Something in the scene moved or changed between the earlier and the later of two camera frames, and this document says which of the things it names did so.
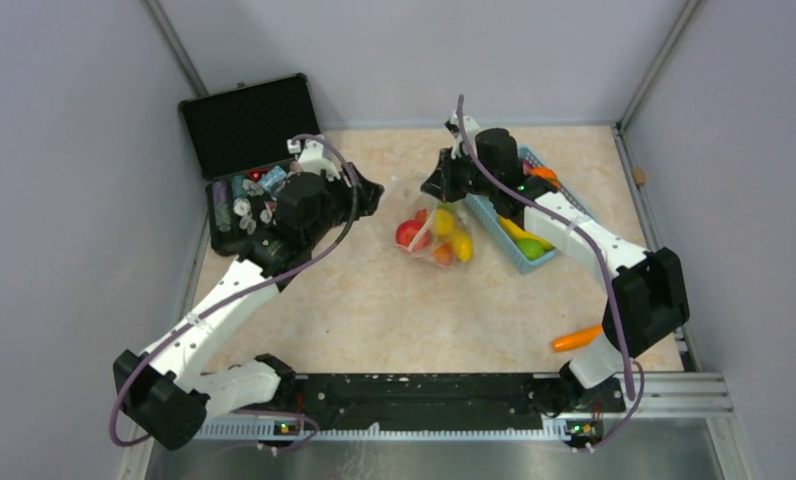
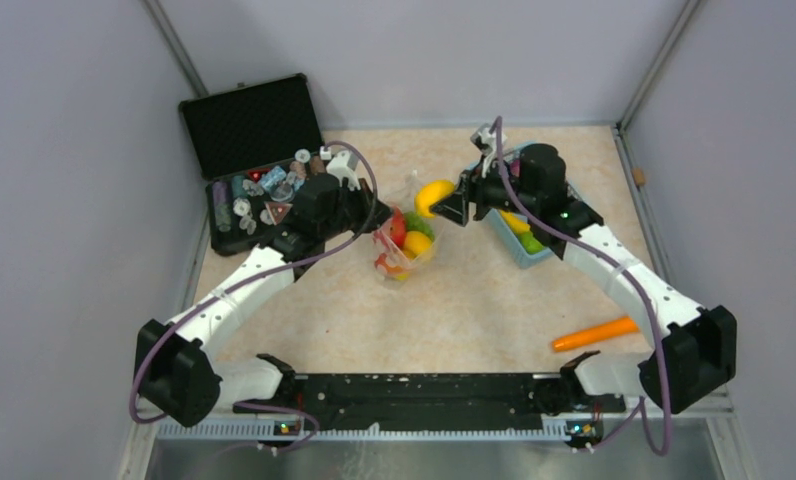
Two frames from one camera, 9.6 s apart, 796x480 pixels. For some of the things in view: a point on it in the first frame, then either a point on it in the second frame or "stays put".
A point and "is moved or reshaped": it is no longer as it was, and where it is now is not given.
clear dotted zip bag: x=429 y=227 is moved or reshaped
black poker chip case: x=237 y=142 stays put
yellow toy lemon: x=444 y=221 to x=416 y=244
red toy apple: x=406 y=230 to x=398 y=226
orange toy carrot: x=575 y=339 stays put
